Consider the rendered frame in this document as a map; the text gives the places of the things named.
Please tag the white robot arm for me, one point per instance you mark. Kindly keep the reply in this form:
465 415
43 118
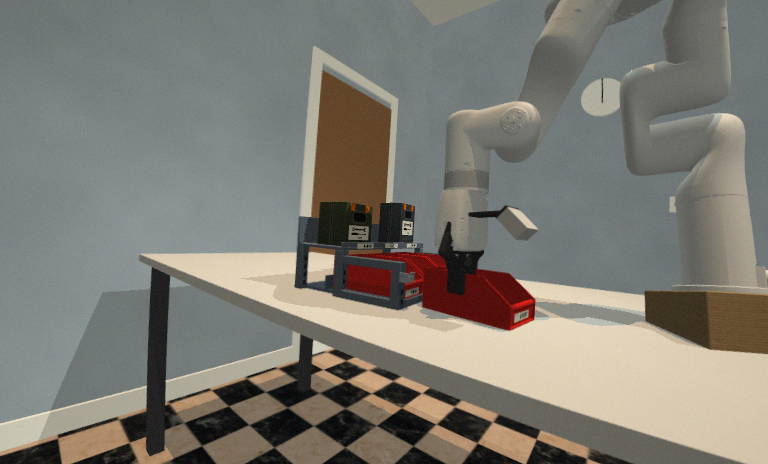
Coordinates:
715 234

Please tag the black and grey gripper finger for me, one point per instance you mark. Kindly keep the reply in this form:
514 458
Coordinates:
456 276
471 264

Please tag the grey metal shelf rack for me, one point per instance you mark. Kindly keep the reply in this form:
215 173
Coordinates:
308 235

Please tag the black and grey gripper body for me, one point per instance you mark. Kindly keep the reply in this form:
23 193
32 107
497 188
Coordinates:
468 233

